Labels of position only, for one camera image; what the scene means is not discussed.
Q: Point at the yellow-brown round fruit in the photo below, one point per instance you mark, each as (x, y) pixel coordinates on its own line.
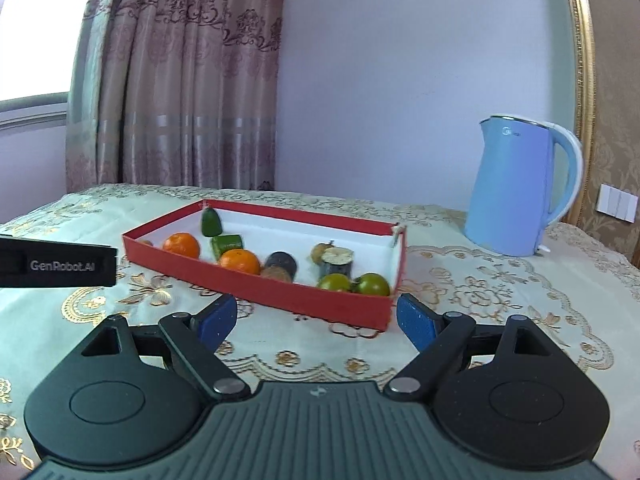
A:
(318, 252)

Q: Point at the blue electric kettle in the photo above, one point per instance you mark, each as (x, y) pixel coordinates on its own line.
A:
(510, 195)

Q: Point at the patterned pink curtain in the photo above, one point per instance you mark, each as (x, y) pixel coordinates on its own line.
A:
(190, 85)

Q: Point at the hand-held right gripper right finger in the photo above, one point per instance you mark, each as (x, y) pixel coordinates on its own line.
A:
(417, 322)

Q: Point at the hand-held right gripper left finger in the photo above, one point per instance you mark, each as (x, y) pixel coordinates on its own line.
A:
(217, 322)

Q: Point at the dark round fruit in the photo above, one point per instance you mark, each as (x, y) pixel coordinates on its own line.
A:
(280, 260)

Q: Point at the dark sugarcane piece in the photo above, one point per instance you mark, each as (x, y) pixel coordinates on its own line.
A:
(336, 265)

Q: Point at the brown round fruit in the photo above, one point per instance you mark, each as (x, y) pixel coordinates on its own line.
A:
(276, 274)

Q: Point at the white light switch panel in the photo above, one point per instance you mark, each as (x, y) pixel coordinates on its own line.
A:
(617, 203)

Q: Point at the green tomato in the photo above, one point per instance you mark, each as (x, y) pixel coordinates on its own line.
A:
(372, 285)
(334, 282)

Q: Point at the bright window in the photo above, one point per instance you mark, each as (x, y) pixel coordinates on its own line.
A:
(40, 30)

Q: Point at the orange mandarin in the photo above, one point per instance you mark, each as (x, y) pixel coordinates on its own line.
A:
(181, 246)
(240, 261)

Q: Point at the red shallow cardboard box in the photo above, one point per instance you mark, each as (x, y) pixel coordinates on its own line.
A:
(300, 300)

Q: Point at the gold curved wall moulding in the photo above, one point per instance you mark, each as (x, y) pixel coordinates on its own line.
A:
(582, 85)

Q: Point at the green cucumber piece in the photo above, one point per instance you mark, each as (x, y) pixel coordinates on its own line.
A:
(225, 245)

